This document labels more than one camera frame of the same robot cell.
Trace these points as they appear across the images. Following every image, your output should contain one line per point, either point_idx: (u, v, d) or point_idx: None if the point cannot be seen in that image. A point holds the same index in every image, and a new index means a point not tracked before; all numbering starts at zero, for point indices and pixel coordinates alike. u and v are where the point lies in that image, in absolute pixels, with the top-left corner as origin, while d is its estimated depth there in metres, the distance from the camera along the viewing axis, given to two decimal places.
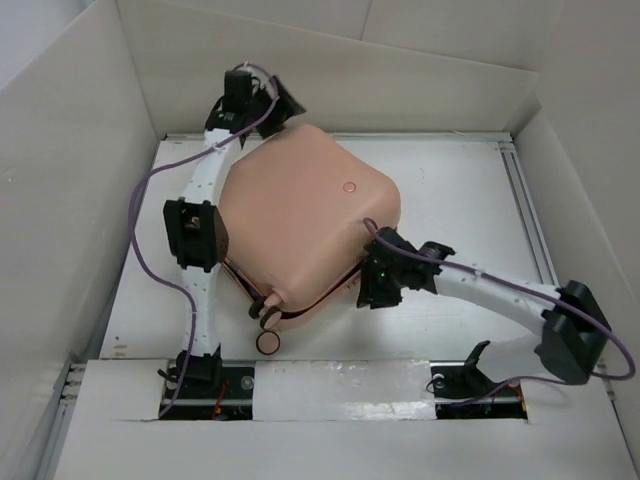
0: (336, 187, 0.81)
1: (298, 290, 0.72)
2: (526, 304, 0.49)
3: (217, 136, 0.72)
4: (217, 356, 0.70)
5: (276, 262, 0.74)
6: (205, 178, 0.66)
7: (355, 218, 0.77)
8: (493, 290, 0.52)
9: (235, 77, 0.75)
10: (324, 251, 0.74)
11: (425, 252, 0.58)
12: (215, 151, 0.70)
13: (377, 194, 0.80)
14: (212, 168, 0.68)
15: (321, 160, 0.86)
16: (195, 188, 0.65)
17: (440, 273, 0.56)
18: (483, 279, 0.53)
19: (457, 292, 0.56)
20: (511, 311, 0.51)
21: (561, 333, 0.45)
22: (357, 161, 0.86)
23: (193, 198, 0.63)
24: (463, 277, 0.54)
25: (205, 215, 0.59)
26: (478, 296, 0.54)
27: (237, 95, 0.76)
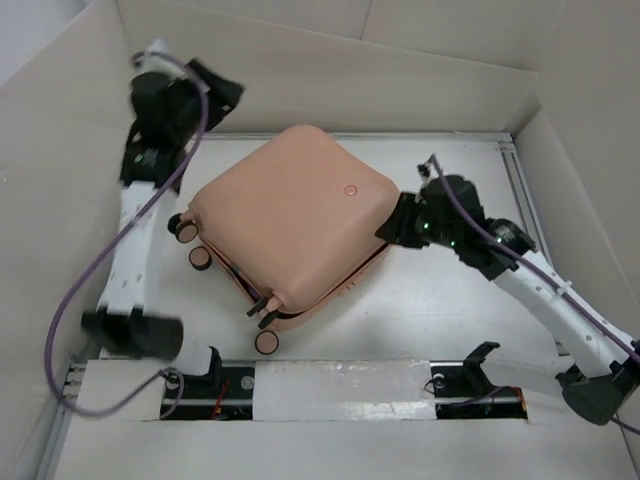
0: (338, 190, 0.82)
1: (300, 292, 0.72)
2: (596, 346, 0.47)
3: (140, 198, 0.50)
4: (217, 355, 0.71)
5: (280, 264, 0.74)
6: (130, 271, 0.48)
7: (357, 221, 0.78)
8: (568, 315, 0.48)
9: (147, 90, 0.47)
10: (327, 255, 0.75)
11: (500, 232, 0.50)
12: (137, 227, 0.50)
13: (379, 196, 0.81)
14: (138, 258, 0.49)
15: (321, 162, 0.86)
16: (118, 289, 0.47)
17: (517, 270, 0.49)
18: (562, 298, 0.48)
19: (513, 291, 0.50)
20: (570, 341, 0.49)
21: (623, 391, 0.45)
22: (357, 163, 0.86)
23: (117, 306, 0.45)
24: (541, 287, 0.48)
25: (139, 329, 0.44)
26: (541, 311, 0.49)
27: (157, 127, 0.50)
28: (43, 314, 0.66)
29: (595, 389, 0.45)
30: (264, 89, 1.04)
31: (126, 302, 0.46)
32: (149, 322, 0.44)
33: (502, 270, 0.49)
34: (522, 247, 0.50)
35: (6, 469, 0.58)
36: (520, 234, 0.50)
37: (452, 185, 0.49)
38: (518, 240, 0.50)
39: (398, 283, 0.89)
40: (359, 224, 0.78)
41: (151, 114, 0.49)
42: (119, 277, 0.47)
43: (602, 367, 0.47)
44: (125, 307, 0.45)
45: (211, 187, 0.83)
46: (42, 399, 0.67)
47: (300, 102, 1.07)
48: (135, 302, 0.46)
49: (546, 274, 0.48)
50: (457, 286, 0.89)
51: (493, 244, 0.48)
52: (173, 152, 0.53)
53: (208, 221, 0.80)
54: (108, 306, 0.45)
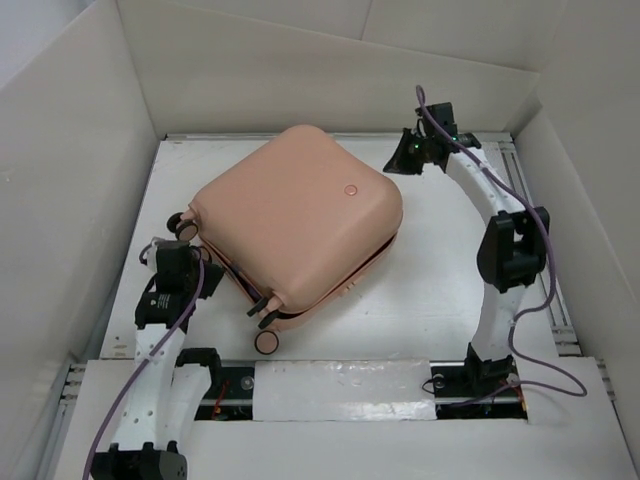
0: (337, 191, 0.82)
1: (297, 291, 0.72)
2: (494, 201, 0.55)
3: (152, 337, 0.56)
4: (215, 356, 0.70)
5: (278, 263, 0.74)
6: (141, 408, 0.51)
7: (357, 221, 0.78)
8: (480, 180, 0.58)
9: (171, 250, 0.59)
10: (327, 255, 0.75)
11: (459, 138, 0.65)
12: (151, 362, 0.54)
13: (379, 196, 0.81)
14: (151, 390, 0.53)
15: (321, 161, 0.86)
16: (130, 427, 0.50)
17: (457, 154, 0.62)
18: (482, 172, 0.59)
19: (456, 175, 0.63)
20: (483, 205, 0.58)
21: (501, 228, 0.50)
22: (356, 163, 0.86)
23: (128, 443, 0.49)
24: (469, 165, 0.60)
25: (148, 466, 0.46)
26: (469, 185, 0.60)
27: (173, 275, 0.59)
28: (43, 314, 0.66)
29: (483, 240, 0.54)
30: (263, 88, 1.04)
31: (138, 438, 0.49)
32: (157, 462, 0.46)
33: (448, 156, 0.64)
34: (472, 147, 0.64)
35: (6, 470, 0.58)
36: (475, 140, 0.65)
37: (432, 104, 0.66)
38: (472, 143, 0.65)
39: (398, 282, 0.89)
40: (358, 225, 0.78)
41: (173, 265, 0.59)
42: (132, 415, 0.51)
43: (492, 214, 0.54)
44: (136, 444, 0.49)
45: (212, 189, 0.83)
46: (41, 400, 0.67)
47: (300, 102, 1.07)
48: (145, 438, 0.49)
49: (476, 156, 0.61)
50: (458, 286, 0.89)
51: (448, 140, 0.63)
52: (183, 296, 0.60)
53: (208, 220, 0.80)
54: (118, 446, 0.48)
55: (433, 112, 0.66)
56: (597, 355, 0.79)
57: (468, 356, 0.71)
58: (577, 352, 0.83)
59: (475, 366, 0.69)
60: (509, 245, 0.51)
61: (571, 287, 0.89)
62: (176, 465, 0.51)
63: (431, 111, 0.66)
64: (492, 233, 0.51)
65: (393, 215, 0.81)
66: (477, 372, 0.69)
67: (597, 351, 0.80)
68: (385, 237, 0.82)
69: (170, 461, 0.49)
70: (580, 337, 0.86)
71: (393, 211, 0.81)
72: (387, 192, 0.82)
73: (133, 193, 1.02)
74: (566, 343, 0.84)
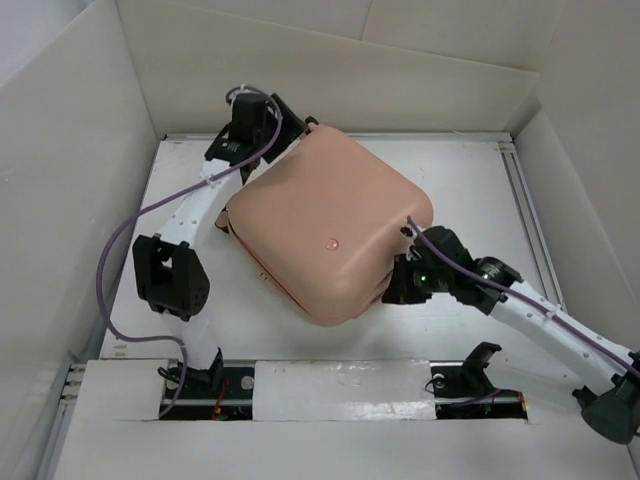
0: (320, 236, 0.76)
1: (231, 212, 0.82)
2: (595, 360, 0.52)
3: (214, 169, 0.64)
4: (219, 357, 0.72)
5: (252, 201, 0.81)
6: (188, 216, 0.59)
7: (297, 244, 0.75)
8: (561, 336, 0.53)
9: (246, 104, 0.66)
10: (267, 233, 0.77)
11: (487, 268, 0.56)
12: (208, 186, 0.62)
13: (345, 263, 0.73)
14: (199, 205, 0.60)
15: (375, 217, 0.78)
16: (176, 226, 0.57)
17: (506, 302, 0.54)
18: (553, 321, 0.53)
19: (510, 322, 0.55)
20: (574, 361, 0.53)
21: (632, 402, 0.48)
22: (382, 252, 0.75)
23: (169, 238, 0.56)
24: (532, 313, 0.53)
25: (179, 260, 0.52)
26: (543, 340, 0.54)
27: (244, 126, 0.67)
28: (43, 313, 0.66)
29: (602, 404, 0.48)
30: (263, 88, 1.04)
31: (177, 234, 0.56)
32: (188, 257, 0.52)
33: (493, 304, 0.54)
34: (508, 280, 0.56)
35: (6, 469, 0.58)
36: (506, 270, 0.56)
37: (436, 237, 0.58)
38: (504, 274, 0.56)
39: None
40: (295, 260, 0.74)
41: (246, 117, 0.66)
42: (179, 218, 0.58)
43: (603, 379, 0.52)
44: (175, 240, 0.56)
45: (334, 138, 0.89)
46: (41, 400, 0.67)
47: (299, 101, 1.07)
48: (183, 240, 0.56)
49: (534, 301, 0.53)
50: None
51: (482, 284, 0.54)
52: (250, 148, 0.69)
53: (298, 143, 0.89)
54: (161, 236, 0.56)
55: (441, 248, 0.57)
56: None
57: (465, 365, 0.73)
58: None
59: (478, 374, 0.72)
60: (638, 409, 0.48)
61: (571, 287, 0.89)
62: (201, 283, 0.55)
63: (439, 247, 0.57)
64: (620, 405, 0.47)
65: (327, 296, 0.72)
66: (480, 378, 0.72)
67: None
68: (305, 295, 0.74)
69: (199, 275, 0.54)
70: None
71: (331, 294, 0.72)
72: (349, 283, 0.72)
73: (133, 193, 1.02)
74: None
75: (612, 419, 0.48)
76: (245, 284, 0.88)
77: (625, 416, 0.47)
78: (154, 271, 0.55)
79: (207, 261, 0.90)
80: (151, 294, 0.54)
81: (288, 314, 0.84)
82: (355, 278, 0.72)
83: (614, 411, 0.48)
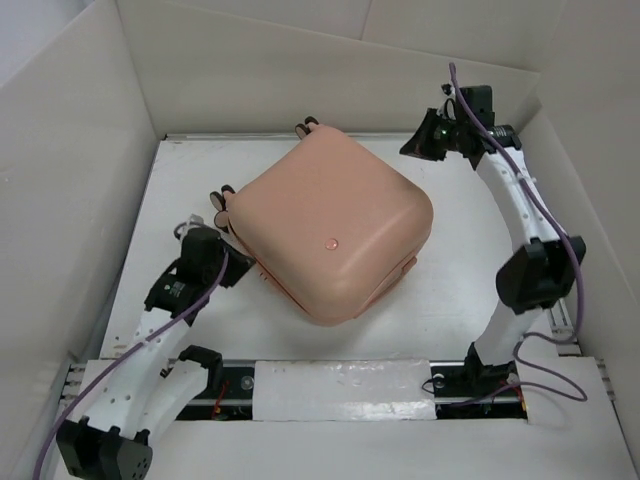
0: (320, 235, 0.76)
1: (231, 210, 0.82)
2: (529, 221, 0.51)
3: (153, 323, 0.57)
4: (217, 357, 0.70)
5: (253, 198, 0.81)
6: (122, 389, 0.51)
7: (299, 243, 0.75)
8: (515, 195, 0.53)
9: (196, 243, 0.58)
10: (268, 231, 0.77)
11: (496, 131, 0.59)
12: (144, 346, 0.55)
13: (347, 262, 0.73)
14: (134, 375, 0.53)
15: (375, 214, 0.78)
16: (106, 404, 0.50)
17: (493, 155, 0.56)
18: (517, 184, 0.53)
19: (487, 178, 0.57)
20: (513, 225, 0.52)
21: (532, 260, 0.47)
22: (385, 249, 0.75)
23: (98, 422, 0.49)
24: (506, 173, 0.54)
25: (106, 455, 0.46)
26: (501, 194, 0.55)
27: (194, 265, 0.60)
28: (43, 314, 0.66)
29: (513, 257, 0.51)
30: (263, 87, 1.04)
31: (108, 420, 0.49)
32: (118, 448, 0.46)
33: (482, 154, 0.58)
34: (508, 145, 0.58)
35: (6, 470, 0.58)
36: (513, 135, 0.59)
37: (469, 87, 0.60)
38: (509, 140, 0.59)
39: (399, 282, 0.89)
40: (296, 259, 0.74)
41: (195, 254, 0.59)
42: (110, 394, 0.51)
43: (524, 238, 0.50)
44: (105, 424, 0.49)
45: (336, 136, 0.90)
46: (41, 400, 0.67)
47: (300, 101, 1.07)
48: (114, 423, 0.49)
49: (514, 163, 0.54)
50: (458, 287, 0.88)
51: (484, 134, 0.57)
52: (197, 287, 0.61)
53: (300, 143, 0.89)
54: (89, 419, 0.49)
55: (471, 96, 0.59)
56: (597, 355, 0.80)
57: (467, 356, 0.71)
58: (578, 352, 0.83)
59: (475, 366, 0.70)
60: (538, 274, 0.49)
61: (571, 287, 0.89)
62: (140, 456, 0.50)
63: (468, 95, 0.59)
64: (519, 260, 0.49)
65: (327, 296, 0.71)
66: (475, 371, 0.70)
67: (597, 351, 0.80)
68: (306, 296, 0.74)
69: (135, 454, 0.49)
70: (579, 336, 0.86)
71: (333, 294, 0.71)
72: (348, 283, 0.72)
73: (133, 193, 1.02)
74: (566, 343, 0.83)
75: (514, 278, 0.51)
76: (245, 284, 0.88)
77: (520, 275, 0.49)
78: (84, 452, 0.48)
79: None
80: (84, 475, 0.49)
81: (287, 315, 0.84)
82: (356, 276, 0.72)
83: (515, 268, 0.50)
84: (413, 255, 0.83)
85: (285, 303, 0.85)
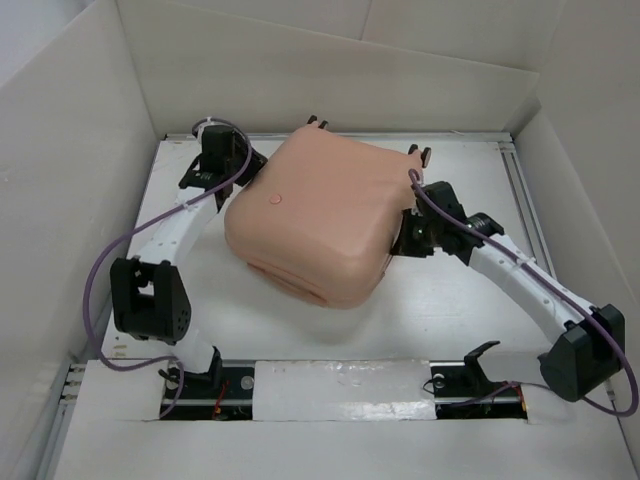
0: (278, 187, 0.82)
1: (288, 140, 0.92)
2: (554, 306, 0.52)
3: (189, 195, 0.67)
4: (217, 355, 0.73)
5: (301, 145, 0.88)
6: (169, 237, 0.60)
7: (267, 180, 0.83)
8: (526, 281, 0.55)
9: (215, 136, 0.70)
10: (280, 160, 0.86)
11: (474, 222, 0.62)
12: (185, 209, 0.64)
13: (261, 214, 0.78)
14: (179, 227, 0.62)
15: (320, 220, 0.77)
16: (155, 246, 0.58)
17: (482, 248, 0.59)
18: (521, 270, 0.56)
19: (486, 269, 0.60)
20: (538, 310, 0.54)
21: (577, 346, 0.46)
22: (288, 237, 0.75)
23: (150, 259, 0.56)
24: (504, 261, 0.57)
25: (160, 281, 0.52)
26: (508, 282, 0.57)
27: (215, 157, 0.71)
28: (43, 313, 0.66)
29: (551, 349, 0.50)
30: (263, 87, 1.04)
31: (159, 256, 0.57)
32: (170, 278, 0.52)
33: (472, 249, 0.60)
34: (492, 233, 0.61)
35: (6, 468, 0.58)
36: (492, 224, 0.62)
37: (430, 189, 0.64)
38: (491, 228, 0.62)
39: (397, 282, 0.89)
40: (253, 189, 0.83)
41: (215, 143, 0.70)
42: (158, 240, 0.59)
43: (558, 325, 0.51)
44: (155, 260, 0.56)
45: (403, 163, 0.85)
46: (41, 399, 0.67)
47: (299, 101, 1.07)
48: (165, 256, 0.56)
49: (509, 250, 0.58)
50: (457, 287, 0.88)
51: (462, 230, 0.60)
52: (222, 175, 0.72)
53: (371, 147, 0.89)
54: (141, 257, 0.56)
55: (434, 198, 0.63)
56: None
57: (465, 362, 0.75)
58: None
59: (475, 371, 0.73)
60: (587, 359, 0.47)
61: (571, 287, 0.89)
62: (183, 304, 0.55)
63: (433, 197, 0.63)
64: (563, 351, 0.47)
65: (233, 219, 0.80)
66: (479, 376, 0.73)
67: None
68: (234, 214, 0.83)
69: (181, 295, 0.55)
70: None
71: (236, 226, 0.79)
72: (251, 226, 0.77)
73: (133, 193, 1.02)
74: None
75: (564, 372, 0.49)
76: (246, 283, 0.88)
77: (573, 368, 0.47)
78: (134, 298, 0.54)
79: (207, 260, 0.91)
80: (130, 323, 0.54)
81: (288, 314, 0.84)
82: (256, 233, 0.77)
83: (564, 363, 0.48)
84: (325, 295, 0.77)
85: (285, 303, 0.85)
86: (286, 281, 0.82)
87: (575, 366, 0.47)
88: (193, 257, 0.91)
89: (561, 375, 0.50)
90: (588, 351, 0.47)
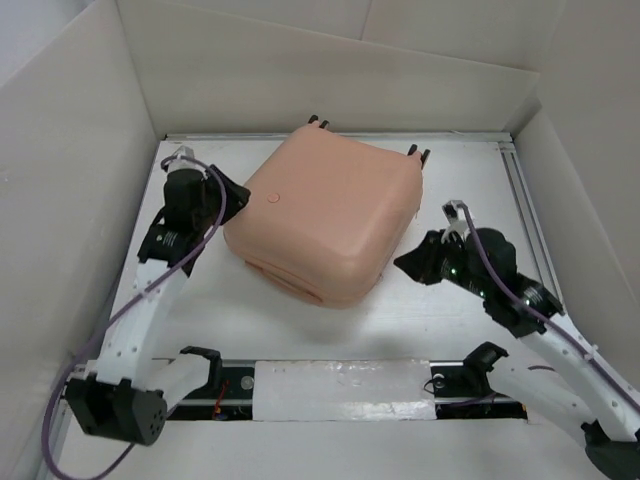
0: (276, 185, 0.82)
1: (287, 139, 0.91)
2: (623, 411, 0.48)
3: (149, 273, 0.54)
4: (217, 356, 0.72)
5: (300, 145, 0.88)
6: (128, 343, 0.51)
7: (266, 179, 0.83)
8: (595, 379, 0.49)
9: (181, 187, 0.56)
10: (279, 160, 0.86)
11: (528, 293, 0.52)
12: (144, 298, 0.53)
13: (259, 214, 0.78)
14: (140, 327, 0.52)
15: (319, 221, 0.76)
16: (114, 358, 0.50)
17: (544, 334, 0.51)
18: (590, 366, 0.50)
19: (540, 352, 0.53)
20: (598, 406, 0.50)
21: None
22: (287, 237, 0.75)
23: (108, 378, 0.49)
24: (569, 352, 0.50)
25: (120, 408, 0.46)
26: (567, 370, 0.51)
27: (181, 213, 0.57)
28: (43, 313, 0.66)
29: (614, 449, 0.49)
30: (263, 88, 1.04)
31: (115, 375, 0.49)
32: (131, 404, 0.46)
33: (529, 332, 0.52)
34: (550, 311, 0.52)
35: (6, 469, 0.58)
36: (549, 296, 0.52)
37: (490, 250, 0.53)
38: (549, 303, 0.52)
39: (397, 282, 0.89)
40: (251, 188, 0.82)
41: (181, 201, 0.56)
42: (115, 348, 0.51)
43: (628, 434, 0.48)
44: (114, 379, 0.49)
45: (405, 164, 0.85)
46: (41, 400, 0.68)
47: (299, 101, 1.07)
48: (125, 374, 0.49)
49: (576, 340, 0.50)
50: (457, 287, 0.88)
51: (520, 305, 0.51)
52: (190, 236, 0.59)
53: (371, 147, 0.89)
54: (98, 375, 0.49)
55: (493, 262, 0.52)
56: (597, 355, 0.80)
57: (466, 363, 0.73)
58: None
59: (476, 374, 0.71)
60: None
61: (571, 286, 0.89)
62: (155, 406, 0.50)
63: (491, 260, 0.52)
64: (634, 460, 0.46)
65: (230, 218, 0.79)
66: (480, 378, 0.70)
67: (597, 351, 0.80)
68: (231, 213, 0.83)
69: (150, 404, 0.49)
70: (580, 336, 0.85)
71: (234, 225, 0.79)
72: (249, 226, 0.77)
73: (133, 193, 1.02)
74: None
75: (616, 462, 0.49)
76: (246, 284, 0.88)
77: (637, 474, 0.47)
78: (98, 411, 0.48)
79: (207, 260, 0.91)
80: (100, 432, 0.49)
81: (288, 314, 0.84)
82: (254, 232, 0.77)
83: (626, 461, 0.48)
84: (322, 295, 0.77)
85: (285, 303, 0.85)
86: (284, 280, 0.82)
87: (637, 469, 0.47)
88: None
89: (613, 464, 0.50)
90: None
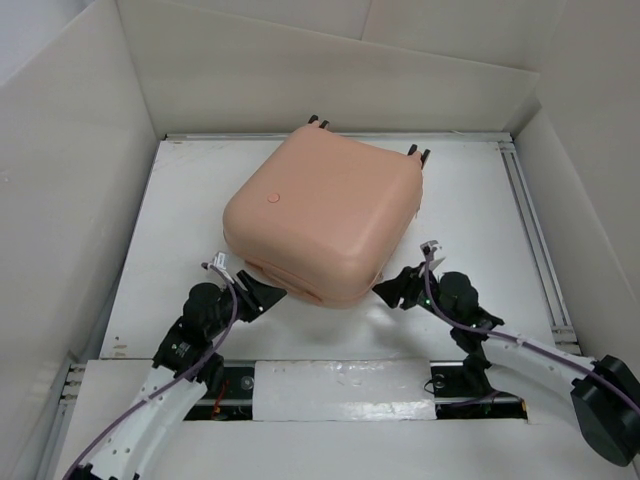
0: (277, 185, 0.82)
1: (288, 139, 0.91)
2: (559, 371, 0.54)
3: (157, 380, 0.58)
4: (220, 360, 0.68)
5: (301, 146, 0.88)
6: (123, 442, 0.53)
7: (267, 179, 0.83)
8: (531, 356, 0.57)
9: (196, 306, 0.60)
10: (280, 160, 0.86)
11: (480, 322, 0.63)
12: (146, 403, 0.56)
13: (259, 212, 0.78)
14: (137, 430, 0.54)
15: (318, 220, 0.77)
16: (109, 454, 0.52)
17: (486, 342, 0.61)
18: (524, 347, 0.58)
19: (500, 360, 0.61)
20: (551, 381, 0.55)
21: (592, 402, 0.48)
22: (286, 237, 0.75)
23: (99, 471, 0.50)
24: (507, 345, 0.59)
25: None
26: (516, 363, 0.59)
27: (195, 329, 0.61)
28: (43, 313, 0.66)
29: (577, 412, 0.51)
30: (263, 87, 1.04)
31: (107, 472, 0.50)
32: None
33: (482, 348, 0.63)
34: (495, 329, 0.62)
35: (6, 469, 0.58)
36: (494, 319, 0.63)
37: (456, 295, 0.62)
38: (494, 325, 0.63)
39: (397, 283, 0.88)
40: (252, 188, 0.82)
41: (195, 318, 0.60)
42: (112, 444, 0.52)
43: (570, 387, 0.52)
44: (104, 474, 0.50)
45: (406, 165, 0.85)
46: (41, 400, 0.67)
47: (298, 100, 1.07)
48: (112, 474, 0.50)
49: (506, 333, 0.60)
50: None
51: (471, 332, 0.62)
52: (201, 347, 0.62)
53: (371, 147, 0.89)
54: (92, 467, 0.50)
55: (460, 304, 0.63)
56: (598, 355, 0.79)
57: (465, 364, 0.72)
58: (578, 352, 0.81)
59: (477, 375, 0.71)
60: (610, 417, 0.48)
61: (571, 286, 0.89)
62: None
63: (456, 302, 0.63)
64: (585, 410, 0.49)
65: (231, 218, 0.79)
66: (480, 380, 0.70)
67: (597, 351, 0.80)
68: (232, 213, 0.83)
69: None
70: (580, 337, 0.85)
71: (234, 225, 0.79)
72: (249, 226, 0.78)
73: (133, 194, 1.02)
74: (566, 343, 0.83)
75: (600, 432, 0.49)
76: None
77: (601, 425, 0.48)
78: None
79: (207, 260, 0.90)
80: None
81: (287, 314, 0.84)
82: (254, 232, 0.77)
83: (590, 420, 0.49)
84: (320, 296, 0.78)
85: (285, 303, 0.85)
86: (283, 281, 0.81)
87: (598, 420, 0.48)
88: (193, 257, 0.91)
89: (601, 438, 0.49)
90: (605, 404, 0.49)
